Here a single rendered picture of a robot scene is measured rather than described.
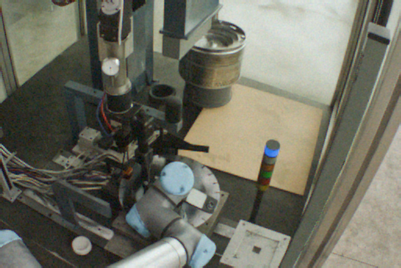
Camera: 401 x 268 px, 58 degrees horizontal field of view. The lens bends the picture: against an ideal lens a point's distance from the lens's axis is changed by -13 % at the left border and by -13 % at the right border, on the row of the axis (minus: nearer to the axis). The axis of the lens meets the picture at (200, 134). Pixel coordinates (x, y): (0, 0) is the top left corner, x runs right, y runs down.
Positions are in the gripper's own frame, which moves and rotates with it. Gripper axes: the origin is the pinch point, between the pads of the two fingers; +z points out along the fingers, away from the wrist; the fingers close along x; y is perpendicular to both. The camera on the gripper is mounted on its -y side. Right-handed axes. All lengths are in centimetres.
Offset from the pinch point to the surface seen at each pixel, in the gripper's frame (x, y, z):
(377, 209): -56, -121, 119
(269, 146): -23.1, -17.0, -11.3
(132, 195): 6.1, 15.1, 4.4
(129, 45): -30.1, 31.9, -21.5
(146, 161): -4.2, 14.1, -8.3
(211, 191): -6.2, -7.1, 6.0
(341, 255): -15, -99, 101
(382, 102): -11, -20, -85
